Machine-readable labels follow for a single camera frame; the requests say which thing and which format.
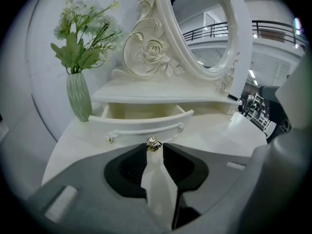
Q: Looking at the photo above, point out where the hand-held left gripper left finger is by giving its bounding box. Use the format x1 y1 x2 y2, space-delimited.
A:
26 142 171 234

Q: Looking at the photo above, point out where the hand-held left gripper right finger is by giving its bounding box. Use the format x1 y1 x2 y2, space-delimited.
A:
162 142 252 234

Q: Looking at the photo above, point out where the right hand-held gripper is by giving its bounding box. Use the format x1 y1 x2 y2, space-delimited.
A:
240 55 312 234

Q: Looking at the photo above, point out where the gold rose drawer knob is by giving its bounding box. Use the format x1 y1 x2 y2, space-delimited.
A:
145 135 163 153

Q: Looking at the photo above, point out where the white dressing table drawer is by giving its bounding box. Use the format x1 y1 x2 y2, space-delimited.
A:
88 103 195 153

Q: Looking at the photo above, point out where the white dressing table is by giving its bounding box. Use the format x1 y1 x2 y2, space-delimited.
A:
41 0 269 229

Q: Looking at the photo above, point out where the pale green ribbed vase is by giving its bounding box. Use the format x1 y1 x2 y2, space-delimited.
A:
66 72 93 123

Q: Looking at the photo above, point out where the black balcony railing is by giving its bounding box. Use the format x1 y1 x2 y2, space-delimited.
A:
252 19 308 50

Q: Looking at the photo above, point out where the white artificial flower bunch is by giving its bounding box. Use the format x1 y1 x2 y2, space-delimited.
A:
50 0 124 75

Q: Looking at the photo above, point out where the oval mirror with white frame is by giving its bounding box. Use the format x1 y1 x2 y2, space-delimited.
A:
156 0 241 81

